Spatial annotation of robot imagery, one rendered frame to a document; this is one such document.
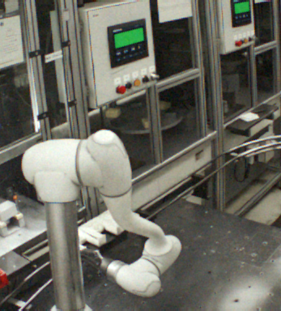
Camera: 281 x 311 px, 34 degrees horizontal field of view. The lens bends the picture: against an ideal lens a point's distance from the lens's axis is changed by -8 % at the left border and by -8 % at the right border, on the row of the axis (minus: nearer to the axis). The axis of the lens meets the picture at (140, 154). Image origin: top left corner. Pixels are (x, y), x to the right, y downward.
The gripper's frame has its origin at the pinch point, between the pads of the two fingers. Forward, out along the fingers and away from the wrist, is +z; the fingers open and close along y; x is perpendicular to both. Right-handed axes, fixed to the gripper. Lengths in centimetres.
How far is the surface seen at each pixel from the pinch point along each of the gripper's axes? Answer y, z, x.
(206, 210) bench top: -20, -5, -83
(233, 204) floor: -88, 46, -197
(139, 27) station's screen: 78, 17, -69
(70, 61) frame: 71, 20, -28
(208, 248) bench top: -20, -26, -55
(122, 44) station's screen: 72, 17, -56
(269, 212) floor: -88, 13, -200
